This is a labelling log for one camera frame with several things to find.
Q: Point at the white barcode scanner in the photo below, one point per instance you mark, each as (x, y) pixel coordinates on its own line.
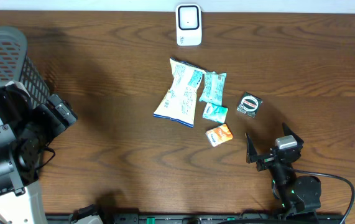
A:
(188, 24)

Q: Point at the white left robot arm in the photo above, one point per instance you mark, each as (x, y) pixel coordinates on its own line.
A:
(26, 131)

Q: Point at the green Zam-Buk ointment box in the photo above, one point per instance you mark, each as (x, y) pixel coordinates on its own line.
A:
(249, 105)

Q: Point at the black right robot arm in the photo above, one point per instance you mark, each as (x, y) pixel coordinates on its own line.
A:
(298, 195)

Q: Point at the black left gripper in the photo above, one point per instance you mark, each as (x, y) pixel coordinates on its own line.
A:
(45, 116)

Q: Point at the grey plastic mesh basket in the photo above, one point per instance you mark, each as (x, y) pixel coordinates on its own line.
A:
(16, 66)

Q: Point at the large teal wipes packet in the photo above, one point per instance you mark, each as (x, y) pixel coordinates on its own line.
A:
(213, 89)

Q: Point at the cream blue snack bag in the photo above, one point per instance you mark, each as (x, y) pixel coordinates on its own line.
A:
(179, 102)

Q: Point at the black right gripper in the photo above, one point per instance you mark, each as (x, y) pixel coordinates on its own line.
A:
(252, 156)

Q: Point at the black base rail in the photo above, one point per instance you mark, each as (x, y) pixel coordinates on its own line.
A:
(142, 218)

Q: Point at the small teal tissue packet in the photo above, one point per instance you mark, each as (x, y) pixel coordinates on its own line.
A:
(215, 113)

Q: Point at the orange tissue packet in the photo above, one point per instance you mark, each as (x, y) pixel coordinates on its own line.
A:
(219, 135)

